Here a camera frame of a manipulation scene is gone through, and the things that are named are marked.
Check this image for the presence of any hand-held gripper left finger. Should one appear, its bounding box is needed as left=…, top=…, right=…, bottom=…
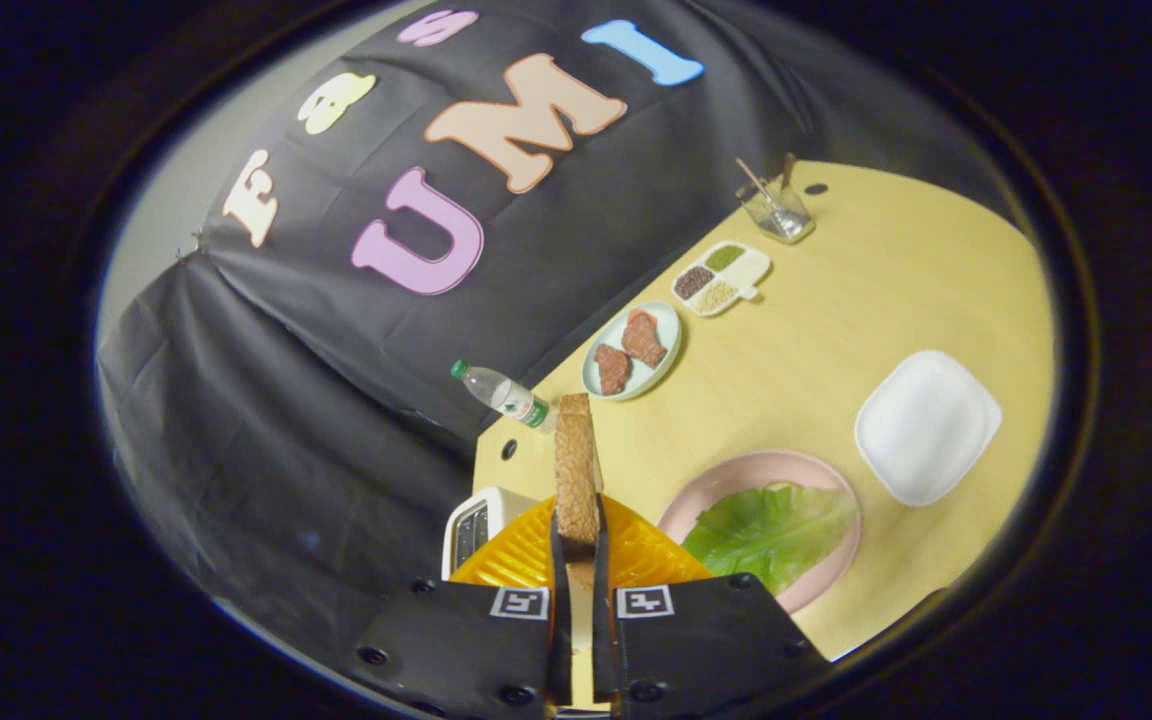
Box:
left=351, top=495, right=574, bottom=716

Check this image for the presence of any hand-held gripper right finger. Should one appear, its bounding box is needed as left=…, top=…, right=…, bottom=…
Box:
left=591, top=493, right=830, bottom=716

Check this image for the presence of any bread slice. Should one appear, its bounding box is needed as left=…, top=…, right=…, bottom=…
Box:
left=554, top=393, right=605, bottom=591

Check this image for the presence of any green lettuce leaf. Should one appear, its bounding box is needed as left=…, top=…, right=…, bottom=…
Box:
left=681, top=482, right=859, bottom=598

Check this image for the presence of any white toaster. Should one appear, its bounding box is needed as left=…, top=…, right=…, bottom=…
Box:
left=441, top=487, right=540, bottom=581

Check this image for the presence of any pink round plate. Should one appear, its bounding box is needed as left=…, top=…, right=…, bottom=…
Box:
left=657, top=450, right=863, bottom=615

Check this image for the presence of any clear plastic water bottle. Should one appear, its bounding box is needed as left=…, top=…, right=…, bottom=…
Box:
left=450, top=360, right=551, bottom=430

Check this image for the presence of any brown meat piece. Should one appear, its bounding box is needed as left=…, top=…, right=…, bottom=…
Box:
left=594, top=344, right=633, bottom=397
left=621, top=309, right=668, bottom=368

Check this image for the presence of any pale green round plate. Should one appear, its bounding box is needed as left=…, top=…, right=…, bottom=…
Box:
left=582, top=301, right=683, bottom=401

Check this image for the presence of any black backdrop cloth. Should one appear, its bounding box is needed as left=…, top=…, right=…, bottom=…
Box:
left=96, top=0, right=1017, bottom=671

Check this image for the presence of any white square plate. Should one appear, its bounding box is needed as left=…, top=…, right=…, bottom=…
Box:
left=854, top=350, right=1003, bottom=508

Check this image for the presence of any white divided seasoning dish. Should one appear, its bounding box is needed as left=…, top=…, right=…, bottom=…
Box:
left=671, top=240, right=772, bottom=318

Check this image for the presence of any clear glass cup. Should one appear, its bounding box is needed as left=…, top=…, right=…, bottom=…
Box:
left=734, top=178, right=817, bottom=244

